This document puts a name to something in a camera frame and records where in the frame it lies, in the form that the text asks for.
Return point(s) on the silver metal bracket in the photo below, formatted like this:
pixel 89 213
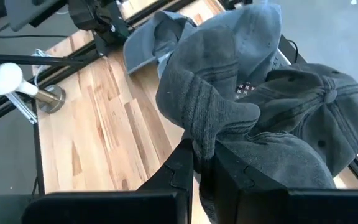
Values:
pixel 20 107

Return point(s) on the white globe brass lamp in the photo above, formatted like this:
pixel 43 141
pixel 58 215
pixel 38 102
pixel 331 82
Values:
pixel 6 77

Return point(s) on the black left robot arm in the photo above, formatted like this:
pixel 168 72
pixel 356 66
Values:
pixel 89 15

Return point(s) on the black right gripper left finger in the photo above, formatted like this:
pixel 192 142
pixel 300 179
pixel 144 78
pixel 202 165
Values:
pixel 183 168

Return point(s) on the grey baseball cap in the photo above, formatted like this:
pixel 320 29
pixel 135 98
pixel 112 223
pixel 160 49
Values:
pixel 253 40

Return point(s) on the black baseball cap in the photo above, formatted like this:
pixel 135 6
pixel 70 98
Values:
pixel 197 93

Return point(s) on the charcoal baseball cap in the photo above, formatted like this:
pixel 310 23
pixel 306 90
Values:
pixel 331 118

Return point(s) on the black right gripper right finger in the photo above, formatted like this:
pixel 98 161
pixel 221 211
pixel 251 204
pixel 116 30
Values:
pixel 232 180

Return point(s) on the blue-grey baseball cap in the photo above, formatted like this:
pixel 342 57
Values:
pixel 138 53

